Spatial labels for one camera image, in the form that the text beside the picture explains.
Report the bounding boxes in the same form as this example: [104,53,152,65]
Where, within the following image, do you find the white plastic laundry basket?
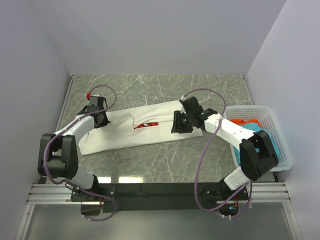
[223,105,292,172]

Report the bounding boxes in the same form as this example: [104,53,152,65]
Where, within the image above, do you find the orange t-shirt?
[230,119,261,127]

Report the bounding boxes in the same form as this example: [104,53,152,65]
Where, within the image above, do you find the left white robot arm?
[37,94,110,201]

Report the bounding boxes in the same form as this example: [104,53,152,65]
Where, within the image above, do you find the white red-print t-shirt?
[78,100,203,156]

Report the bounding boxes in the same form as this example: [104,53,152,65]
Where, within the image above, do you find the blue t-shirt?
[233,121,278,166]

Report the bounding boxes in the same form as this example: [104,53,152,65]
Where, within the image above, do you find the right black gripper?
[170,110,194,134]

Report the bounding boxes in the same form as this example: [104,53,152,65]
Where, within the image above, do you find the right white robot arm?
[171,96,279,200]

